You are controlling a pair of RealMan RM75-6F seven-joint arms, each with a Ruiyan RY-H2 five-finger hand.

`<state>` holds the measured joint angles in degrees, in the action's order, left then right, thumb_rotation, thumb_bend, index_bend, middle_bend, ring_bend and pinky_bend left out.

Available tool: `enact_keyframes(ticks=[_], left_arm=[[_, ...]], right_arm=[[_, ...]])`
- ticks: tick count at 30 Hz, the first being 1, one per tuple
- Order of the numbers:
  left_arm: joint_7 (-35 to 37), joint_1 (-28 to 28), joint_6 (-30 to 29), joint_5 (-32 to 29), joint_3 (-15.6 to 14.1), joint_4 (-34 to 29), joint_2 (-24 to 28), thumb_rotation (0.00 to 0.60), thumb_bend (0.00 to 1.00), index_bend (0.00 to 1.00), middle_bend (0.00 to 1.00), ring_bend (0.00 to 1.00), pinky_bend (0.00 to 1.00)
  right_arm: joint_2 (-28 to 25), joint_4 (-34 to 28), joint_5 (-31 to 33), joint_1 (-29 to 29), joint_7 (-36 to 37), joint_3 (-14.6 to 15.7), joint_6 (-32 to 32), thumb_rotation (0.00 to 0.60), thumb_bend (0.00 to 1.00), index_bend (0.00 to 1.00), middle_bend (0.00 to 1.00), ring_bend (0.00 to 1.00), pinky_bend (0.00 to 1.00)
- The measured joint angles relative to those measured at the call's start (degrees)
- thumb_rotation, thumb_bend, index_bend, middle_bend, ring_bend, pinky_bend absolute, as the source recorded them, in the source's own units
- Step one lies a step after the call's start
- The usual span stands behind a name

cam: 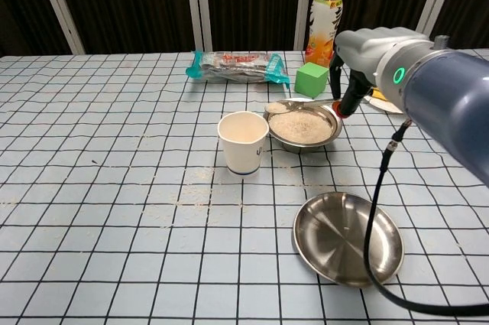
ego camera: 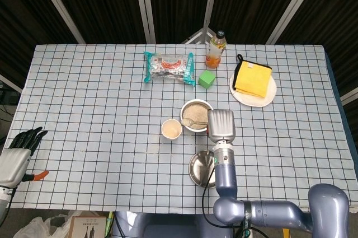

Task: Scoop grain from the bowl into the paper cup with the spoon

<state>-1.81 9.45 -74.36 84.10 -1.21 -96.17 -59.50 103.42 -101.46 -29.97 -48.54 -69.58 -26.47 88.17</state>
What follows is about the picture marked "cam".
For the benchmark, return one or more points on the checkered tablecloth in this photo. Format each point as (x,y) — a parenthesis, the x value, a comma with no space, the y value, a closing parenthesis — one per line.
(95,225)

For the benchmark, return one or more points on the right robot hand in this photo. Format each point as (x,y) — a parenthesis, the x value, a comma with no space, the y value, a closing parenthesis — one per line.
(363,53)

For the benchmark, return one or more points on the uncooked rice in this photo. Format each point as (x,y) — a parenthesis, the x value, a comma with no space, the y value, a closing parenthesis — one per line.
(300,128)

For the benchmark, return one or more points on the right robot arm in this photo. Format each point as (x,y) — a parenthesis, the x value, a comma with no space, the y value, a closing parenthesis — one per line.
(451,88)

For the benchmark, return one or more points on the teal snack packet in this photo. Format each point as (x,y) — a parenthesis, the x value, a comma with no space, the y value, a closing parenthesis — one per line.
(237,69)

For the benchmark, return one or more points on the double white partition post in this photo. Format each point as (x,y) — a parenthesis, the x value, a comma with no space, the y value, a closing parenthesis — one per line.
(198,7)

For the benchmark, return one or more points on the white paper plate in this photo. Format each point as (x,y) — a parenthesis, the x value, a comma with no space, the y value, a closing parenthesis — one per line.
(382,105)

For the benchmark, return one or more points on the steel plate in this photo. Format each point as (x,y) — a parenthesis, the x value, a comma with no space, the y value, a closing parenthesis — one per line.
(328,241)

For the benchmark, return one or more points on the white paper cup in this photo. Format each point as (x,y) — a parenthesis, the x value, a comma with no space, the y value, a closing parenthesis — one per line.
(242,156)

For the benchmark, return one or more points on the steel bowl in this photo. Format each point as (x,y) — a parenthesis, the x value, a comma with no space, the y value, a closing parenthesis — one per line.
(302,147)

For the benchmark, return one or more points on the green cube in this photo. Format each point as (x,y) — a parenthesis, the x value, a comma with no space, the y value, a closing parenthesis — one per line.
(309,82)

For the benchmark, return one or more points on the orange drink bottle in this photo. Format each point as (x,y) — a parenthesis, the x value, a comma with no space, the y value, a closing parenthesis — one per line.
(321,15)

